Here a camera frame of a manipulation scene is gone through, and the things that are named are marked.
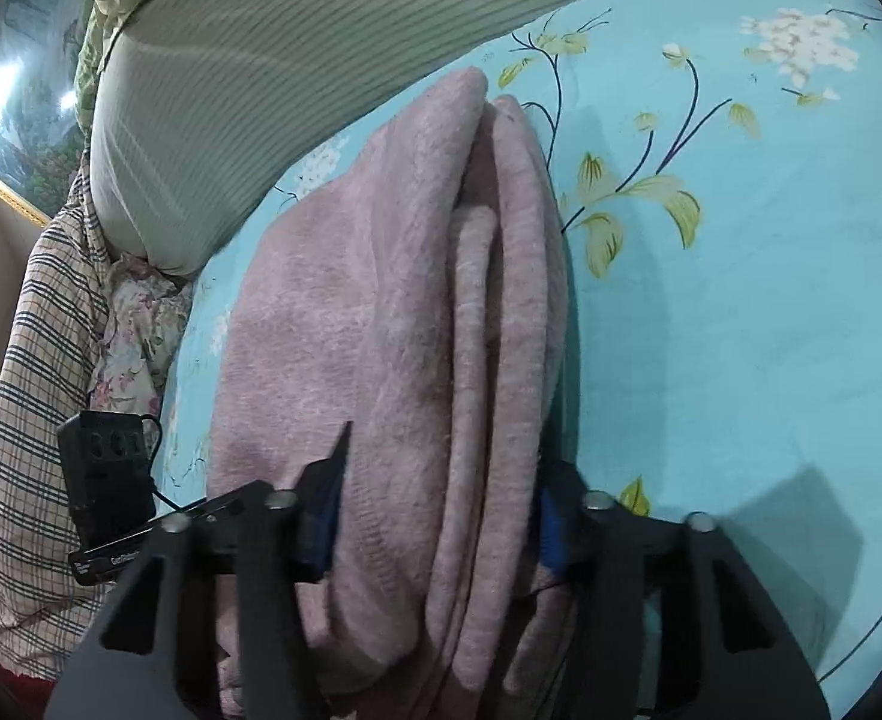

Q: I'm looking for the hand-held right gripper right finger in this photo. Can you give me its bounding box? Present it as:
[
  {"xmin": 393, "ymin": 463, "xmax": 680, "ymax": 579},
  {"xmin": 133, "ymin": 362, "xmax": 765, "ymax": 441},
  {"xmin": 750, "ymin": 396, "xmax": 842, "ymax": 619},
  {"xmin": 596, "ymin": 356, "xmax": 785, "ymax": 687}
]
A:
[{"xmin": 535, "ymin": 457, "xmax": 832, "ymax": 720}]

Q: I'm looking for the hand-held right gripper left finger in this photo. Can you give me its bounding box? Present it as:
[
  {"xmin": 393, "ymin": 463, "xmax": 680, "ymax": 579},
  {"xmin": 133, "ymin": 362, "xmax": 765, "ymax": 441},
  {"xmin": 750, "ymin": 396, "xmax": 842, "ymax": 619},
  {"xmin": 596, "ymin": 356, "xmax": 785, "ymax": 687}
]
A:
[{"xmin": 42, "ymin": 420, "xmax": 353, "ymax": 720}]

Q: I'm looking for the pink knit sweater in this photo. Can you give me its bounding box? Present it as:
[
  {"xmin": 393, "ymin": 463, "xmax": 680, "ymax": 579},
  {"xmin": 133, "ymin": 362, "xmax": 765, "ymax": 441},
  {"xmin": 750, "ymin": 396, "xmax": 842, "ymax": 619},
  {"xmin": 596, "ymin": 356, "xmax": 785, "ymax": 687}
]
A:
[{"xmin": 205, "ymin": 66, "xmax": 584, "ymax": 720}]

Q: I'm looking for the plaid checked blanket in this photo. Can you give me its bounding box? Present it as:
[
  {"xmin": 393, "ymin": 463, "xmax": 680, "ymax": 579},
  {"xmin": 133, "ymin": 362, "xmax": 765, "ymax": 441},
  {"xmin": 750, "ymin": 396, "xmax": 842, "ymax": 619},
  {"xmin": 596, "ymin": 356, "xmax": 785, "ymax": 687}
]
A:
[{"xmin": 0, "ymin": 217, "xmax": 123, "ymax": 680}]

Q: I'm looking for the pink floral ruffled pillow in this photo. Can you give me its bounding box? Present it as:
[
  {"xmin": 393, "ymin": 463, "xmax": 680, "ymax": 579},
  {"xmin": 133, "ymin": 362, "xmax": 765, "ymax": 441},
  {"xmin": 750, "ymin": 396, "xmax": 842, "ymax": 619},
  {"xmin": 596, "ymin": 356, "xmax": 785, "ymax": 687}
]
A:
[{"xmin": 85, "ymin": 251, "xmax": 194, "ymax": 398}]

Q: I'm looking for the dark red cloth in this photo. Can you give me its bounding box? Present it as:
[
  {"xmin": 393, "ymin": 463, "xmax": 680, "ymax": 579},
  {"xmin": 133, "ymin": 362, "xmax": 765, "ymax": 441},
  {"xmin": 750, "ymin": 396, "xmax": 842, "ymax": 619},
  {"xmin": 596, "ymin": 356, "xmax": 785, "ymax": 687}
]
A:
[{"xmin": 2, "ymin": 671, "xmax": 63, "ymax": 702}]

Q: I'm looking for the turquoise floral bed sheet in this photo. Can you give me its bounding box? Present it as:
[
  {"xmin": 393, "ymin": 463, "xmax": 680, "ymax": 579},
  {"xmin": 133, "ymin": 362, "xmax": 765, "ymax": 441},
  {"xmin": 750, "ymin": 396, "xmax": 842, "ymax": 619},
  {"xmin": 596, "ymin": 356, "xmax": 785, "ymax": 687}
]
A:
[{"xmin": 152, "ymin": 0, "xmax": 882, "ymax": 720}]

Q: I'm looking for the grey-green striped bolster pillow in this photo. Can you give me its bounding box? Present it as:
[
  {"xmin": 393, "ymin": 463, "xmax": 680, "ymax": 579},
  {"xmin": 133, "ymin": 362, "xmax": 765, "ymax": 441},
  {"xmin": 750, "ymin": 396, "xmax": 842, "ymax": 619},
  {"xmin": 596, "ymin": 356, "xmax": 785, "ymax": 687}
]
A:
[{"xmin": 88, "ymin": 0, "xmax": 832, "ymax": 278}]

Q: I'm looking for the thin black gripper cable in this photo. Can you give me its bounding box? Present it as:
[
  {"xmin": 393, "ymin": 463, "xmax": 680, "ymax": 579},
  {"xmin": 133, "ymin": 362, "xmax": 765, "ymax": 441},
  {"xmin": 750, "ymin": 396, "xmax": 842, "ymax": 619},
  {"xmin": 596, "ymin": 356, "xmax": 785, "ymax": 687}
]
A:
[{"xmin": 141, "ymin": 414, "xmax": 213, "ymax": 515}]

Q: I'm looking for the framed landscape wall picture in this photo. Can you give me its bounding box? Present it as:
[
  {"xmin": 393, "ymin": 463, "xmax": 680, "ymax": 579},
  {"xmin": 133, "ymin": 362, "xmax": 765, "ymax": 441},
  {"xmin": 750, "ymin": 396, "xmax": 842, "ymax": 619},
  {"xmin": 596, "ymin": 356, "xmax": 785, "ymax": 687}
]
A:
[{"xmin": 0, "ymin": 0, "xmax": 101, "ymax": 230}]

